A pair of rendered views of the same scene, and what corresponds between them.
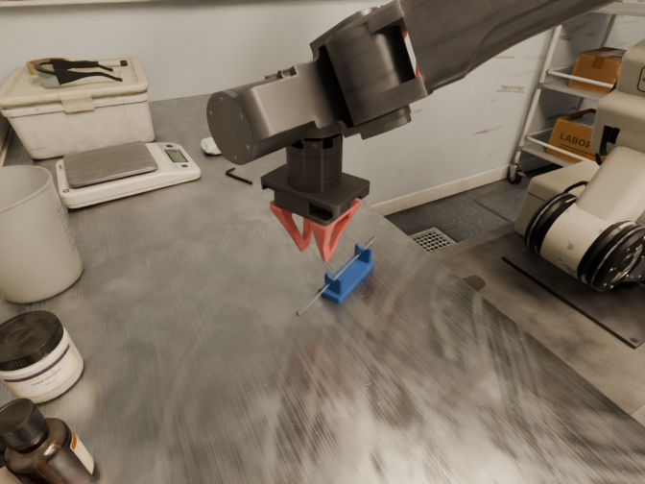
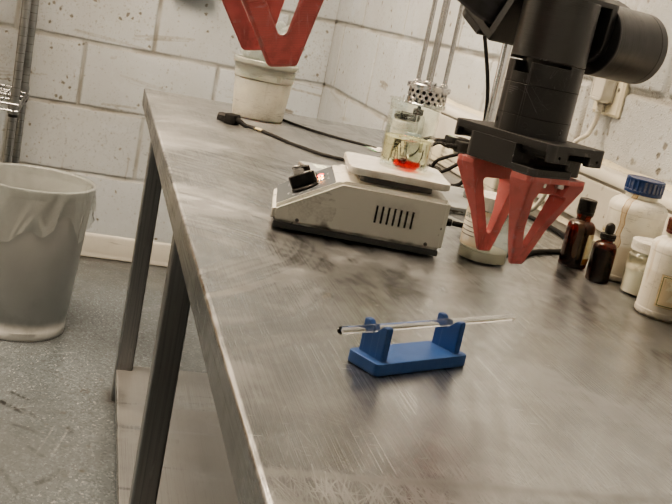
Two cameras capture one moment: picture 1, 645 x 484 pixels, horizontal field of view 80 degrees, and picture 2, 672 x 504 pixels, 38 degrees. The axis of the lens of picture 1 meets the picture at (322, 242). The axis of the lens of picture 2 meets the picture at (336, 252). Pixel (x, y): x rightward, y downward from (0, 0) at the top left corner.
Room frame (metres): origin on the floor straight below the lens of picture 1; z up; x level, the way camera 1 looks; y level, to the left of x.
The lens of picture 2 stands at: (1.13, 0.05, 1.00)
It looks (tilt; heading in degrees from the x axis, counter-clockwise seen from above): 13 degrees down; 193
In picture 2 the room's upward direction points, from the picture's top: 12 degrees clockwise
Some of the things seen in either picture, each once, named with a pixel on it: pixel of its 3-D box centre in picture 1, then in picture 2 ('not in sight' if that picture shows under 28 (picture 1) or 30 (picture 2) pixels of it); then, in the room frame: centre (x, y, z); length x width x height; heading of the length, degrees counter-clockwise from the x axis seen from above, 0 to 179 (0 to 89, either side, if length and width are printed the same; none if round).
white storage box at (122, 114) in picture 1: (86, 103); not in sight; (1.03, 0.62, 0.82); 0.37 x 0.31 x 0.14; 25
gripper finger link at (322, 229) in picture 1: (318, 222); (509, 198); (0.36, 0.00, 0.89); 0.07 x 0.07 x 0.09; 54
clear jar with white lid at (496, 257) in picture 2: not in sight; (488, 228); (-0.02, -0.03, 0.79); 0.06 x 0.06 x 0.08
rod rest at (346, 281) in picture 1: (348, 270); (412, 341); (0.42, -0.04, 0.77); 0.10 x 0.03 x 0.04; 145
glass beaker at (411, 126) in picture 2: not in sight; (411, 136); (-0.02, -0.15, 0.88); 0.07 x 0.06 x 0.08; 124
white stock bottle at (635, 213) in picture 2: not in sight; (632, 229); (-0.12, 0.13, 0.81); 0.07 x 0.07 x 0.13
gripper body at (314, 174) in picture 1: (314, 163); (535, 110); (0.37, 0.01, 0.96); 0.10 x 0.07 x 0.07; 54
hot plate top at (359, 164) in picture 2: not in sight; (395, 170); (0.00, -0.16, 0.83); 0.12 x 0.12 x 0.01; 18
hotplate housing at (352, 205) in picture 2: not in sight; (366, 201); (0.00, -0.18, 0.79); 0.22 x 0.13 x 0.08; 108
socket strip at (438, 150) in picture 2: not in sight; (468, 164); (-0.75, -0.15, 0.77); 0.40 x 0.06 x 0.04; 28
